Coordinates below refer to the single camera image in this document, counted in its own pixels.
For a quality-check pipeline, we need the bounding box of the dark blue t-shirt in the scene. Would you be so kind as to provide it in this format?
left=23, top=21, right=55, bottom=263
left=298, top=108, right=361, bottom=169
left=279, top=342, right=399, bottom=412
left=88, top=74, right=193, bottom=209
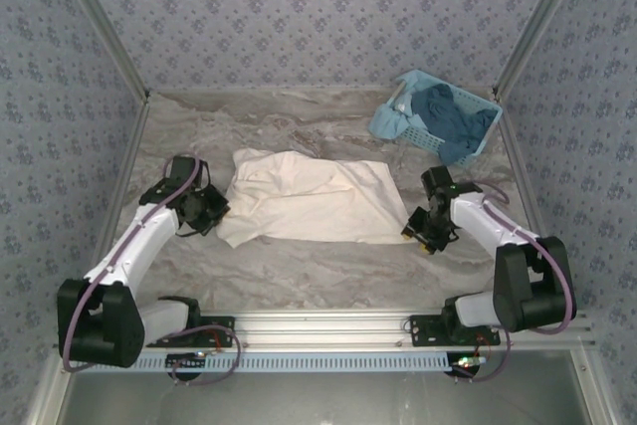
left=410, top=84, right=499, bottom=166

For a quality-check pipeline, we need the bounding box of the small black controller board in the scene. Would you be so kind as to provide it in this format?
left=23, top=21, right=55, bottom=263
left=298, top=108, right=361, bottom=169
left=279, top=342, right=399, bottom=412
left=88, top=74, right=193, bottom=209
left=446, top=352, right=487, bottom=379
left=165, top=352, right=208, bottom=377

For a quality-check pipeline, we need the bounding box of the light blue plastic basket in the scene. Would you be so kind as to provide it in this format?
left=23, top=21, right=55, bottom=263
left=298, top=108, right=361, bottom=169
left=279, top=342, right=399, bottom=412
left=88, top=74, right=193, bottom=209
left=392, top=84, right=504, bottom=168

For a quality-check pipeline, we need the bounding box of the light blue slotted cable duct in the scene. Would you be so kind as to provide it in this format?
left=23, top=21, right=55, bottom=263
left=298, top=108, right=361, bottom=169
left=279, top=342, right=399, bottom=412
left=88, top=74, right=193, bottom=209
left=129, top=350, right=573, bottom=374

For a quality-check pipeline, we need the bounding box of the aluminium frame post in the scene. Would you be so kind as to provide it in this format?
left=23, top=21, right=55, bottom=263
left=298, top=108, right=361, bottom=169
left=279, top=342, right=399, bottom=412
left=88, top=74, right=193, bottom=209
left=492, top=0, right=594, bottom=98
left=52, top=0, right=152, bottom=101

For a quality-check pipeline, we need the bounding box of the grey metal panel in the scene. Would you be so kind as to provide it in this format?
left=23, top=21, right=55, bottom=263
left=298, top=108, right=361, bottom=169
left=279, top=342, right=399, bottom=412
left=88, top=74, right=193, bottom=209
left=24, top=349, right=616, bottom=425

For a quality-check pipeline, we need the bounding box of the white t-shirt with black print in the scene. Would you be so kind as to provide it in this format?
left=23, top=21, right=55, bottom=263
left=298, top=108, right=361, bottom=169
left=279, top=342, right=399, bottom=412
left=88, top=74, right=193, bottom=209
left=216, top=147, right=410, bottom=250

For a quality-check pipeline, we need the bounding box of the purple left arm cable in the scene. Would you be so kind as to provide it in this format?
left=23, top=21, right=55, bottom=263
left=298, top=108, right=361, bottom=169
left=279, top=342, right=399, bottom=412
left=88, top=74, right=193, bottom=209
left=59, top=153, right=243, bottom=387

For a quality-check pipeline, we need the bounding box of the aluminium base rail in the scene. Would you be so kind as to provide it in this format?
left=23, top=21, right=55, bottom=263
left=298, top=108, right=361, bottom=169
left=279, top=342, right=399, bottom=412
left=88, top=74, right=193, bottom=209
left=143, top=310, right=596, bottom=349

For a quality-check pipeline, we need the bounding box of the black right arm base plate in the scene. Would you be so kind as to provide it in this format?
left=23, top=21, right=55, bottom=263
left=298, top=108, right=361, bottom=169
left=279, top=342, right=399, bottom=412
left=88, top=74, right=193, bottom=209
left=408, top=315, right=502, bottom=348

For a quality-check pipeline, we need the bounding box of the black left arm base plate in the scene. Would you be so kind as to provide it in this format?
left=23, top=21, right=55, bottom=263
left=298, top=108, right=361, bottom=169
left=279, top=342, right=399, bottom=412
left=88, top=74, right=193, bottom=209
left=144, top=315, right=236, bottom=348

